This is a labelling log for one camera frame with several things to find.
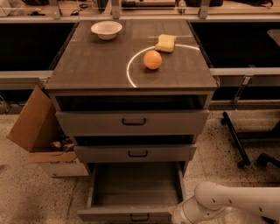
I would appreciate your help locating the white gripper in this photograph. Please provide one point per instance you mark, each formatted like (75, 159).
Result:
(181, 215)

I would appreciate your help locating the grey drawer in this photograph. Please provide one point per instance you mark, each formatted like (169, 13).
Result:
(132, 123)
(134, 193)
(135, 153)

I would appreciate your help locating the grey middle drawer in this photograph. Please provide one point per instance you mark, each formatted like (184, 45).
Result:
(135, 153)

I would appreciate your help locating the grey top drawer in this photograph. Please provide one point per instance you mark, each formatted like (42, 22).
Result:
(132, 123)

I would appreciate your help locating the orange ball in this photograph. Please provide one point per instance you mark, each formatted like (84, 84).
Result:
(152, 59)

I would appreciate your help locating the yellow sponge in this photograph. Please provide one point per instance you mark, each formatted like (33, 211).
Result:
(166, 43)

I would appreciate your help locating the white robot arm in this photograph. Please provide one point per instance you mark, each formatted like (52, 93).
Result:
(264, 201)

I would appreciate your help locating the grey drawer cabinet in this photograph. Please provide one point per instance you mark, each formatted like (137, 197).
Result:
(94, 75)

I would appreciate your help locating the white bowl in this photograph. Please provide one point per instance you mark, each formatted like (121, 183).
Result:
(106, 30)

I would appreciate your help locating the grey bottom drawer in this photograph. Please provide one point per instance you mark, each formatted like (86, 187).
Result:
(134, 193)

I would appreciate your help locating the open cardboard box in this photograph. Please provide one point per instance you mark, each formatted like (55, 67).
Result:
(38, 132)

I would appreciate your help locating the black chair base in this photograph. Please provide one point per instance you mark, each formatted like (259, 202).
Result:
(264, 159)

